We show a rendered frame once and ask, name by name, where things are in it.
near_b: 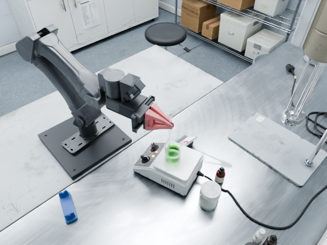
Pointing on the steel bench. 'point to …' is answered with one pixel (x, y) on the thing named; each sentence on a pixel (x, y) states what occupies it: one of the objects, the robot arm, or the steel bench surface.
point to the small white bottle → (259, 236)
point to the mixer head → (313, 32)
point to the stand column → (316, 150)
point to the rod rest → (67, 206)
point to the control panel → (150, 155)
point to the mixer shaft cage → (291, 113)
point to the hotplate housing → (153, 173)
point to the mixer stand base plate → (277, 148)
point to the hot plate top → (185, 159)
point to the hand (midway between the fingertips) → (170, 125)
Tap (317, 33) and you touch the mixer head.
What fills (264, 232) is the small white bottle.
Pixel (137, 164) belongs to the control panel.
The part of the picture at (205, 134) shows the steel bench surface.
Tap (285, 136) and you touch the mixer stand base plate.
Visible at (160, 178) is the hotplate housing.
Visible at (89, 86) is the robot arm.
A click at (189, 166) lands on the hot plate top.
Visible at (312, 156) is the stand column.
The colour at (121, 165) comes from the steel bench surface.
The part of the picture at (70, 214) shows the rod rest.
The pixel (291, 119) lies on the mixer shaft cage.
